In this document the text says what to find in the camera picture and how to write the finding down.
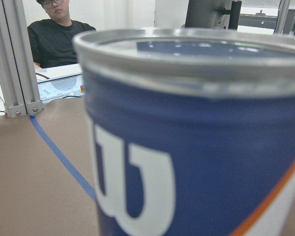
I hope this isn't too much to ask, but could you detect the Wilson tennis ball can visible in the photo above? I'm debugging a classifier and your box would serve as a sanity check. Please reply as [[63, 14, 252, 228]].
[[73, 28, 295, 236]]

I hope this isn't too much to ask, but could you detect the blue teach pendant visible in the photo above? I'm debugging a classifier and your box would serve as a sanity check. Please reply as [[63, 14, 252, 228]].
[[38, 74, 84, 105]]

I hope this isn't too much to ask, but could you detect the person in black shirt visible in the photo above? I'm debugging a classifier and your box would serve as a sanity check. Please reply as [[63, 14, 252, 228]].
[[27, 0, 95, 68]]

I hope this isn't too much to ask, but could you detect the black computer monitor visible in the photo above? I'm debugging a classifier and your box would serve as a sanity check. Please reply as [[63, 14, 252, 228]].
[[184, 0, 242, 30]]

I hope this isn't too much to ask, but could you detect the aluminium corner frame post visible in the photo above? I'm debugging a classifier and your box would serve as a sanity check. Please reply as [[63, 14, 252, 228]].
[[273, 0, 291, 35]]

